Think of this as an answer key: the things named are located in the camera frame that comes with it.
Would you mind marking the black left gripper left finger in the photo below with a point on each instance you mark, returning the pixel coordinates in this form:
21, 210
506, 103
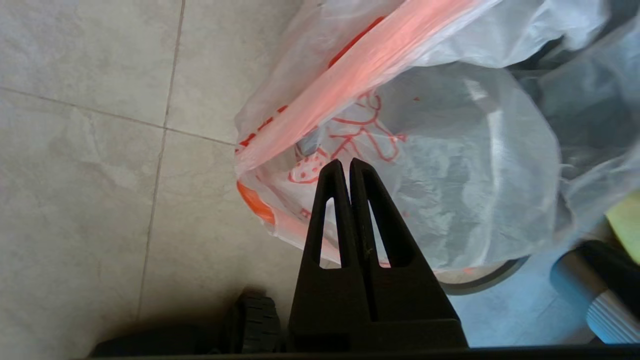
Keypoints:
325, 300

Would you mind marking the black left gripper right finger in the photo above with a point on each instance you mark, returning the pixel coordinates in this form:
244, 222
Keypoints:
410, 300

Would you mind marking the black round trash bin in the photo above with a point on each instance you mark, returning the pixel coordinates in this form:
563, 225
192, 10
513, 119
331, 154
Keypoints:
500, 272

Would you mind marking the yellow fabric bag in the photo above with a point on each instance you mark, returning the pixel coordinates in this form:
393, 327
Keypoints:
625, 225

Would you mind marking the grey ribbed round object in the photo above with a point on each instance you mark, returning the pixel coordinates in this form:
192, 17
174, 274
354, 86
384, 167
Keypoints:
600, 295

